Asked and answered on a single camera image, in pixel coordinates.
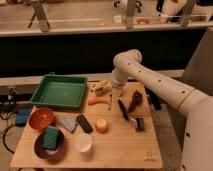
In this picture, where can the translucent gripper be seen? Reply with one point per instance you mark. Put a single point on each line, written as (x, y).
(117, 92)

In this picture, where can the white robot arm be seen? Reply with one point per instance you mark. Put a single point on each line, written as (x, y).
(196, 106)

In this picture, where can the white paper cup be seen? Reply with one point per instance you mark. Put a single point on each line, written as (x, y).
(83, 143)

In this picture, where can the yellow toy object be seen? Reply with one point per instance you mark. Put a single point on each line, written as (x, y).
(101, 88)

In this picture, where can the dark red grape bunch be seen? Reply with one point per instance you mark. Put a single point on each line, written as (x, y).
(136, 100)

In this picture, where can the orange yellow apple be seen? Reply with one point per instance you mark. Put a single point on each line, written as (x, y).
(101, 125)

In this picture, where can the black brush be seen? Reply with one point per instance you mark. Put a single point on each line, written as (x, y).
(138, 123)

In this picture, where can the black remote control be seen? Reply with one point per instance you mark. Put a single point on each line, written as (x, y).
(85, 125)

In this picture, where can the grey folded cloth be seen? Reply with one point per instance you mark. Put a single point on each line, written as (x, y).
(69, 124)

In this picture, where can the green plastic tray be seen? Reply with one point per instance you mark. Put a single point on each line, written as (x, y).
(60, 92)

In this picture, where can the green sponge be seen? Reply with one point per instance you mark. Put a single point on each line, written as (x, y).
(50, 138)

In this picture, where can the red bowl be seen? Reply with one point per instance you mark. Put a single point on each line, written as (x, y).
(41, 118)

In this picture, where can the dark purple plate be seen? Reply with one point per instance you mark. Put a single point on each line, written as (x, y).
(47, 154)

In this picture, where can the blue box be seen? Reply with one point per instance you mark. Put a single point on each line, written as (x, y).
(22, 116)

